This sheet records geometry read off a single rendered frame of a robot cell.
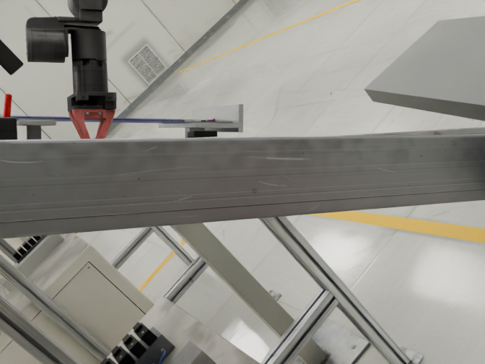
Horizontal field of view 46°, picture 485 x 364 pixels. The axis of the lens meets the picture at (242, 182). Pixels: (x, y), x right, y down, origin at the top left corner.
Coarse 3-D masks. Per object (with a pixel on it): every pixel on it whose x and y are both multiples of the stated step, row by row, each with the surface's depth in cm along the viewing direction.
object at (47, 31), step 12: (84, 0) 91; (96, 0) 91; (84, 12) 91; (96, 12) 92; (36, 24) 91; (48, 24) 92; (60, 24) 92; (72, 24) 96; (84, 24) 96; (96, 24) 95; (36, 36) 90; (48, 36) 91; (60, 36) 92; (36, 48) 91; (48, 48) 91; (60, 48) 92; (36, 60) 92; (48, 60) 93; (60, 60) 93
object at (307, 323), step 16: (320, 288) 135; (320, 304) 130; (336, 304) 132; (304, 320) 130; (320, 320) 131; (128, 336) 94; (144, 336) 92; (160, 336) 93; (288, 336) 130; (304, 336) 130; (112, 352) 94; (144, 352) 92; (160, 352) 93; (192, 352) 80; (272, 352) 128; (288, 352) 127; (416, 352) 144
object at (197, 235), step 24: (192, 240) 145; (216, 240) 148; (216, 264) 148; (240, 264) 151; (240, 288) 151; (264, 288) 154; (264, 312) 155; (336, 336) 168; (312, 360) 162; (336, 360) 160
